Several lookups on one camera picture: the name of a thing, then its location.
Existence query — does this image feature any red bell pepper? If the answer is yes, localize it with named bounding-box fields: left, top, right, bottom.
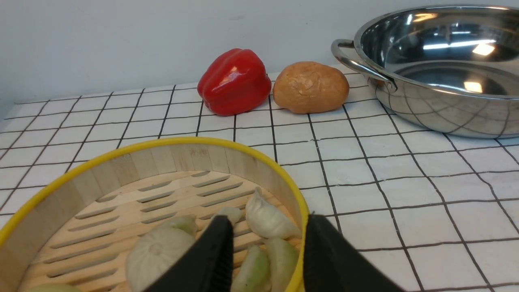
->
left=197, top=48, right=271, bottom=116

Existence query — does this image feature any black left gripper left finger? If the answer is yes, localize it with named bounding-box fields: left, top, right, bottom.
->
left=145, top=215, right=234, bottom=292

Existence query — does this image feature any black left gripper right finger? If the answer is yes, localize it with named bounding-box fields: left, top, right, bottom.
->
left=303, top=214, right=403, bottom=292

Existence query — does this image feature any brown bread roll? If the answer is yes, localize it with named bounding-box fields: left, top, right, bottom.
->
left=272, top=61, right=350, bottom=114

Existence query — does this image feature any white grid tablecloth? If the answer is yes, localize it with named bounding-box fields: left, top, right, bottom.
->
left=1, top=68, right=519, bottom=292

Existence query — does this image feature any pale green dumpling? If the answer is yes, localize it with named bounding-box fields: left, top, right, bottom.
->
left=230, top=245, right=271, bottom=292

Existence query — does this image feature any green white dumpling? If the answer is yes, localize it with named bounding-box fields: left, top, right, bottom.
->
left=265, top=238, right=298, bottom=292

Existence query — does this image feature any yellow rimmed bamboo steamer basket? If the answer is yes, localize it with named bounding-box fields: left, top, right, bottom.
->
left=0, top=137, right=309, bottom=292

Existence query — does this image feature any small white dumpling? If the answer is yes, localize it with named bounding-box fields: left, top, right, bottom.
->
left=211, top=207, right=242, bottom=227

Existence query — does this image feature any white round bun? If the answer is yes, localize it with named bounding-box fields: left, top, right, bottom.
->
left=126, top=227, right=195, bottom=292

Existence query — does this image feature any stainless steel pot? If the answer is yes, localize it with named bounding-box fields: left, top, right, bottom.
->
left=330, top=5, right=519, bottom=139

